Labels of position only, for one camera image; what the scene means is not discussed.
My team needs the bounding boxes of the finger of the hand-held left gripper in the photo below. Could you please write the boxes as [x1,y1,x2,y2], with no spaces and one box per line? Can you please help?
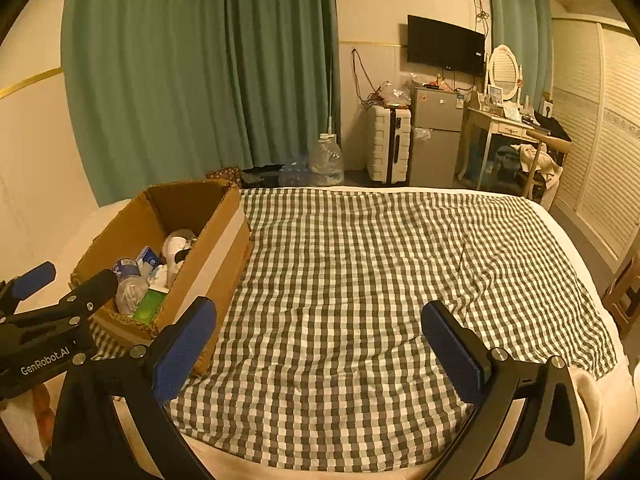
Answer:
[0,261,57,313]
[59,269,121,322]

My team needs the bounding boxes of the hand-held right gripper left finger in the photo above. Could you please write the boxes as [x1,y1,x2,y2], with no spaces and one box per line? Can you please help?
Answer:
[47,297,218,480]

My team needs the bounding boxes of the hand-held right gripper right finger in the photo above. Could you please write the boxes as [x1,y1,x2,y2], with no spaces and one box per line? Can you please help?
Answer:
[420,301,587,480]

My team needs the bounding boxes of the clear plastic bottle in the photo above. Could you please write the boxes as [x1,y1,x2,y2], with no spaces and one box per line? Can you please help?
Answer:
[114,258,149,317]

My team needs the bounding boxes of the green package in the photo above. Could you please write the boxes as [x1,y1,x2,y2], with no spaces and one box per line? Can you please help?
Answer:
[132,287,168,323]

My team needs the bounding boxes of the white plush toy blue star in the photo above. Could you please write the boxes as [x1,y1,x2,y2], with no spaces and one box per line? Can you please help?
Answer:
[161,229,198,266]

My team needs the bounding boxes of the brown cardboard box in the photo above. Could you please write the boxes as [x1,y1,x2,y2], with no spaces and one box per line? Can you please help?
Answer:
[70,180,253,376]

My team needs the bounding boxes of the checked blanket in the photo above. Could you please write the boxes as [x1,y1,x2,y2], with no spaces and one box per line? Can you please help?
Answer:
[90,187,618,473]

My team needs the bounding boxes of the black floor bag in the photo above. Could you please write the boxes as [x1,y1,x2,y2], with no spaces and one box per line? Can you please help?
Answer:
[240,164,283,186]

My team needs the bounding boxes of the grey small fridge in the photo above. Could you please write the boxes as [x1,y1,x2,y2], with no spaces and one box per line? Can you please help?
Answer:
[409,85,471,188]

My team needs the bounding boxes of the blue plastic bag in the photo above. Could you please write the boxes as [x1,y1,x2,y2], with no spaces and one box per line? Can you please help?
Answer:
[278,157,313,187]

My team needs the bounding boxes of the wooden chair with clothes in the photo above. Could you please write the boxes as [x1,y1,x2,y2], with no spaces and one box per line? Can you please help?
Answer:
[517,127,573,201]

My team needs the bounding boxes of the white suitcase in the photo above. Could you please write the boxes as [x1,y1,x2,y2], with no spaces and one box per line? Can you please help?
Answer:
[367,105,412,185]

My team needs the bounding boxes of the white dressing table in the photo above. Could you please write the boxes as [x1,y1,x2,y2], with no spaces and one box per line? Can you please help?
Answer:
[456,105,541,191]

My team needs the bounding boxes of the clear water jug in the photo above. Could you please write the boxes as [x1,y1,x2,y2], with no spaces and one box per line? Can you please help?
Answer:
[307,132,345,186]

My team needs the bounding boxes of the wide green curtain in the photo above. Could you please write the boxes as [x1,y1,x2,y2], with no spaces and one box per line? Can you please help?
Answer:
[60,0,341,206]

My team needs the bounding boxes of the white louvered wardrobe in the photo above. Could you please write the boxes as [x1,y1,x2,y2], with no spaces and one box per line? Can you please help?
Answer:
[550,15,640,271]

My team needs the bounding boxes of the oval white table mirror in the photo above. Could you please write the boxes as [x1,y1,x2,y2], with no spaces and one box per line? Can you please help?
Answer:
[487,45,523,103]

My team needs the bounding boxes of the white pole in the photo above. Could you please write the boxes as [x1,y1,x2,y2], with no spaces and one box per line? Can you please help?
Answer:
[327,55,335,136]

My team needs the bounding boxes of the narrow green curtain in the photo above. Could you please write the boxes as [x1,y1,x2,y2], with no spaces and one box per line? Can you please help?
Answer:
[484,0,553,101]

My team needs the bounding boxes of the orange wall cables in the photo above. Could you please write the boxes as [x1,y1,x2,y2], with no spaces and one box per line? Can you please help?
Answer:
[351,49,386,106]

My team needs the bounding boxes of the black wall television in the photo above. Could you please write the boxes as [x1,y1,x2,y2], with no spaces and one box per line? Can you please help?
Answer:
[406,14,487,76]

